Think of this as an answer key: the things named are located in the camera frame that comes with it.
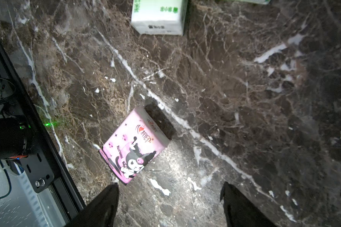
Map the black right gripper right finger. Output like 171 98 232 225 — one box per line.
220 182 276 227

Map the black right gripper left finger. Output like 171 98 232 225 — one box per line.
66 183 119 227

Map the black purple tissue pack front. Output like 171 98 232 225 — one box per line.
99 107 170 185

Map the green tissue pack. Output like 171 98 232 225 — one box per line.
131 0 188 36
233 0 271 5

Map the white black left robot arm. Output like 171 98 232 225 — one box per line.
0 118 119 227

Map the black front mounting rail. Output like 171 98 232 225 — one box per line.
0 43 85 223

